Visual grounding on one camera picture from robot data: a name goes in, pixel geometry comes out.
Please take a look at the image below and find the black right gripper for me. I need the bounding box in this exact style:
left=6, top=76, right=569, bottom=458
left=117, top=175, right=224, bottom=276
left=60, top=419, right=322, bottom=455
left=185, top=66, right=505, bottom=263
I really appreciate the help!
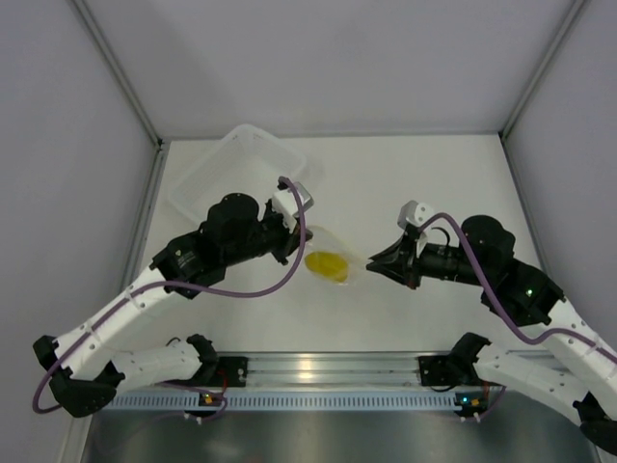
left=367, top=231, right=492, bottom=290

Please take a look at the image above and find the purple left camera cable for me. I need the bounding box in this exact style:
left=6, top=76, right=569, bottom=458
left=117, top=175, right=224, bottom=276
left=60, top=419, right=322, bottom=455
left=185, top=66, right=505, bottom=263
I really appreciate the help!
left=31, top=176, right=309, bottom=414

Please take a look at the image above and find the aluminium mounting rail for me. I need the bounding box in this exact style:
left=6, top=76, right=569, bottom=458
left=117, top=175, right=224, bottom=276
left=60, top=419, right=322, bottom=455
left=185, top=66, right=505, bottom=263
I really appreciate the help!
left=110, top=350, right=560, bottom=388

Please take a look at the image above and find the slotted white cable duct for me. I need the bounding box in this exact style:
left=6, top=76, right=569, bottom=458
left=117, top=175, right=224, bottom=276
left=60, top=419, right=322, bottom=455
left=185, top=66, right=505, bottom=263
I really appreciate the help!
left=105, top=390, right=485, bottom=412

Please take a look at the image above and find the white perforated plastic basket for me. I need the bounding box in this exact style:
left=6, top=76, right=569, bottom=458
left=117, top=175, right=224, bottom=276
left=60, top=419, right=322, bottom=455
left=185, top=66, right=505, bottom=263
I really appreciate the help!
left=168, top=124, right=308, bottom=225

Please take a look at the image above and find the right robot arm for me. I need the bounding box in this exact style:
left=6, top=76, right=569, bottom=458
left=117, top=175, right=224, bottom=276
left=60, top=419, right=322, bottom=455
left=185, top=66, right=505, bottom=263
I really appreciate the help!
left=366, top=215, right=616, bottom=454

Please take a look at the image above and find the clear zip top bag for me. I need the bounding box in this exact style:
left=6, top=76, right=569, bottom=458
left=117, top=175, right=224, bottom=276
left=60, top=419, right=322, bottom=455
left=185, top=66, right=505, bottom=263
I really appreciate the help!
left=303, top=225, right=368, bottom=286

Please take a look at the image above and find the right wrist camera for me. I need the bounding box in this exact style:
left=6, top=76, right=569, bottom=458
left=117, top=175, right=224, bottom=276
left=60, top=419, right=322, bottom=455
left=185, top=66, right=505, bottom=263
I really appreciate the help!
left=397, top=201, right=435, bottom=256

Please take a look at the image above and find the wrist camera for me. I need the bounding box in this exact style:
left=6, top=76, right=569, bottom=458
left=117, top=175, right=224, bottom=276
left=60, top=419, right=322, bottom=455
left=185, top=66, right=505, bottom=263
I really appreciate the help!
left=397, top=201, right=435, bottom=256
left=271, top=182, right=314, bottom=232

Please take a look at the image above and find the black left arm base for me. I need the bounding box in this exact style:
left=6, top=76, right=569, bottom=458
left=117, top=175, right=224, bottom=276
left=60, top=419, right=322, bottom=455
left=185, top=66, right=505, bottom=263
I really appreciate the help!
left=190, top=355, right=249, bottom=388

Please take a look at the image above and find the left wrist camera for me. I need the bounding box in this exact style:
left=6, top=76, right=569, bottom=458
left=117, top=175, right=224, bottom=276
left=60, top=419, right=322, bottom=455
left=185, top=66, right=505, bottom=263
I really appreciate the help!
left=271, top=182, right=314, bottom=232

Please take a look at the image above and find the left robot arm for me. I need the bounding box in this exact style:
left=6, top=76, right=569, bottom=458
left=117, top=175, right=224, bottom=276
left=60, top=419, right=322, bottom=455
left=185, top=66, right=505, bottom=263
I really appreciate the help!
left=33, top=183, right=313, bottom=418

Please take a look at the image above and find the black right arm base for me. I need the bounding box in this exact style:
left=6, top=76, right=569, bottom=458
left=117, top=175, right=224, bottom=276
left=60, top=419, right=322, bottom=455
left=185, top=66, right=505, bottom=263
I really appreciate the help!
left=417, top=354, right=466, bottom=388

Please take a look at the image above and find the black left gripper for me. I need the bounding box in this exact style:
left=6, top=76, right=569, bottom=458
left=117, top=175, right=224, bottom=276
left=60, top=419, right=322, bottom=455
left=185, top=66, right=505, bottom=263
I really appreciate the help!
left=221, top=198, right=310, bottom=266

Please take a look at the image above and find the yellow fake food slice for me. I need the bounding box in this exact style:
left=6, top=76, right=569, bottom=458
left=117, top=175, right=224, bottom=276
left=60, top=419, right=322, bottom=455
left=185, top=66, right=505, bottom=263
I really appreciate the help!
left=305, top=251, right=349, bottom=284

